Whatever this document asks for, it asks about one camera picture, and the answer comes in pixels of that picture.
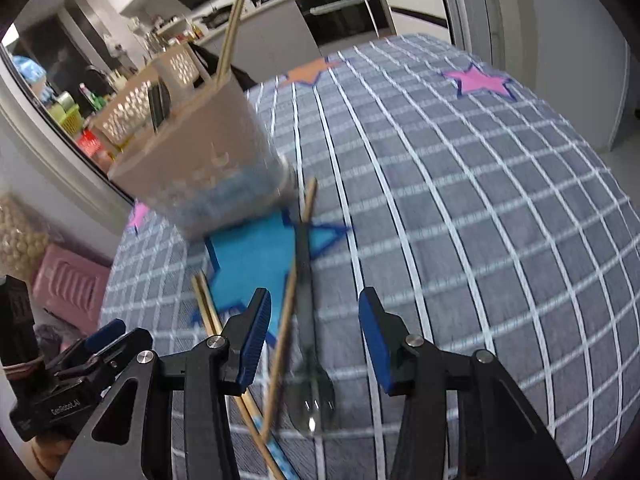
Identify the black carton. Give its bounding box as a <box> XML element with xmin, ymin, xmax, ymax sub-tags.
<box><xmin>0</xmin><ymin>274</ymin><xmax>39</xmax><ymax>372</ymax></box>

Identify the black spoon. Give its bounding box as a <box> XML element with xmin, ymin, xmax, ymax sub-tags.
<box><xmin>147</xmin><ymin>85</ymin><xmax>162</xmax><ymax>134</ymax></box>

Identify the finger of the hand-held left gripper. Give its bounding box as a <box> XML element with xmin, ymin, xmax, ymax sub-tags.
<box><xmin>92</xmin><ymin>328</ymin><xmax>154</xmax><ymax>386</ymax></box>
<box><xmin>47</xmin><ymin>319</ymin><xmax>127</xmax><ymax>379</ymax></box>

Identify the black built-in oven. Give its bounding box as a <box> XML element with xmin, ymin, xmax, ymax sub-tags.
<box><xmin>294</xmin><ymin>0</ymin><xmax>389</xmax><ymax>49</ymax></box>

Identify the dark cloth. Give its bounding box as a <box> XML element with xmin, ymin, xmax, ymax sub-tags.
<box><xmin>189</xmin><ymin>42</ymin><xmax>256</xmax><ymax>94</ymax></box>

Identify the black wok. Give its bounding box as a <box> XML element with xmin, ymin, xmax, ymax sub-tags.
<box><xmin>199</xmin><ymin>5</ymin><xmax>234</xmax><ymax>29</ymax></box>

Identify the green bottle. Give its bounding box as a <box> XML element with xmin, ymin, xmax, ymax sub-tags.
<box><xmin>79</xmin><ymin>82</ymin><xmax>106</xmax><ymax>114</ymax></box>

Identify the blue plastic bag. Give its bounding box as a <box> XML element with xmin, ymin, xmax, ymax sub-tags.
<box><xmin>12</xmin><ymin>54</ymin><xmax>51</xmax><ymax>106</ymax></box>

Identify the clear bag of beige balls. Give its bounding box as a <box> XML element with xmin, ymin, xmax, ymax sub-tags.
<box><xmin>0</xmin><ymin>192</ymin><xmax>52</xmax><ymax>282</ymax></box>

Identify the beige plastic utensil holder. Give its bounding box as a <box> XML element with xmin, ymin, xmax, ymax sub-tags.
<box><xmin>107</xmin><ymin>66</ymin><xmax>292</xmax><ymax>239</ymax></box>

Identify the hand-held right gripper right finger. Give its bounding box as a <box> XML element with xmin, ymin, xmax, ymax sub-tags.
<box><xmin>359</xmin><ymin>287</ymin><xmax>576</xmax><ymax>480</ymax></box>

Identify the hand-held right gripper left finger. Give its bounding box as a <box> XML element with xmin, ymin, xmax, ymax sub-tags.
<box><xmin>55</xmin><ymin>287</ymin><xmax>272</xmax><ymax>480</ymax></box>

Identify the pink plastic stool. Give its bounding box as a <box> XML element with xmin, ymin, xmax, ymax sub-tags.
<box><xmin>32</xmin><ymin>244</ymin><xmax>112</xmax><ymax>334</ymax></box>

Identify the green plastic basket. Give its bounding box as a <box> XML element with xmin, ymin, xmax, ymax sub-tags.
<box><xmin>47</xmin><ymin>92</ymin><xmax>84</xmax><ymax>134</ymax></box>

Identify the beige perforated basket cart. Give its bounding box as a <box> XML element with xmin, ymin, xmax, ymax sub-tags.
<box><xmin>89</xmin><ymin>42</ymin><xmax>212</xmax><ymax>152</ymax></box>

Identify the red packet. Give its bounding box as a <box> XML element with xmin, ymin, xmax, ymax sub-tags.
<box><xmin>77</xmin><ymin>129</ymin><xmax>114</xmax><ymax>161</ymax></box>

